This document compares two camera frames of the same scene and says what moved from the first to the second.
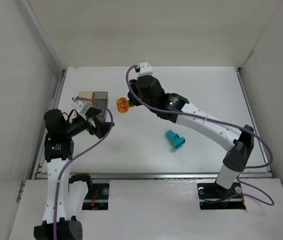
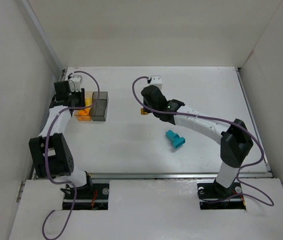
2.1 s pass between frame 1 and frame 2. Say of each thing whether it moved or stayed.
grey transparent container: stayed
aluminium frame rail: stayed
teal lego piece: stayed
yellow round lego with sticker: moved
